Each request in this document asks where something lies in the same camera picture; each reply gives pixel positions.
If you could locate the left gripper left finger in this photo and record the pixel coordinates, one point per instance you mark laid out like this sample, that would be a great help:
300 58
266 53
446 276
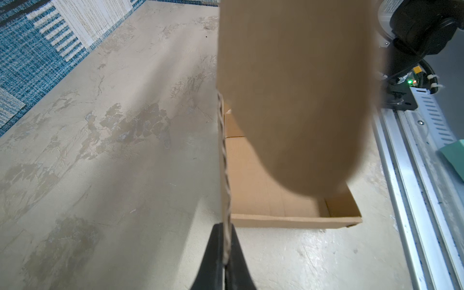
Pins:
210 273

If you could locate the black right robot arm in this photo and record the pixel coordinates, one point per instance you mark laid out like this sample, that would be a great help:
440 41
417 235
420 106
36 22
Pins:
421 28

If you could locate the aluminium mounting rail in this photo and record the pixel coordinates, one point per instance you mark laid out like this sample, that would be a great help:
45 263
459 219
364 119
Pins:
426 192

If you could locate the brown cardboard box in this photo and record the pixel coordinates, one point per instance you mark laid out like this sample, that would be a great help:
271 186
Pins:
297 79

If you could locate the small teal clock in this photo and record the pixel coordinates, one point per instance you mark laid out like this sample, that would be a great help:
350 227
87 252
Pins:
454 154

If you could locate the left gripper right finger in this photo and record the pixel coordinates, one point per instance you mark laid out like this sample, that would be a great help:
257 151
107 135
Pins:
237 275

